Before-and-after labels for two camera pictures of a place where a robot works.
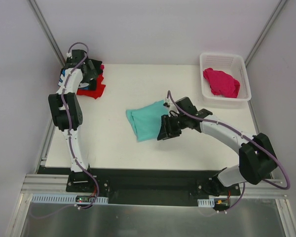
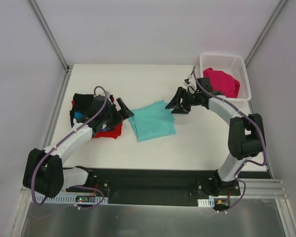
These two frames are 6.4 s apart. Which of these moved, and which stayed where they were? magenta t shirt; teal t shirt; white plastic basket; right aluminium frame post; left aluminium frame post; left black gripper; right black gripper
Moved: left black gripper; right black gripper
Stayed: magenta t shirt; left aluminium frame post; teal t shirt; right aluminium frame post; white plastic basket
